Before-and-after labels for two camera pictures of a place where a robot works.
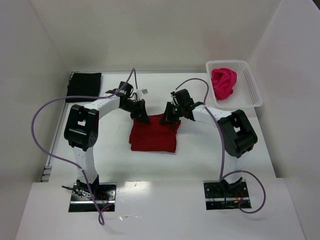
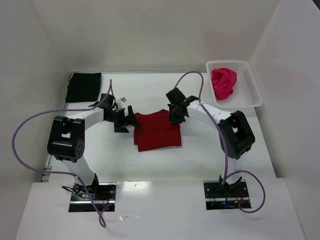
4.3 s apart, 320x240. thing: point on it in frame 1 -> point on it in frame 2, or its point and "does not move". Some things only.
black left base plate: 81,199 does not move
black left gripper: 137,110 -> 123,119
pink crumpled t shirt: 223,80 does not move
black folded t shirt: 84,84 does not move
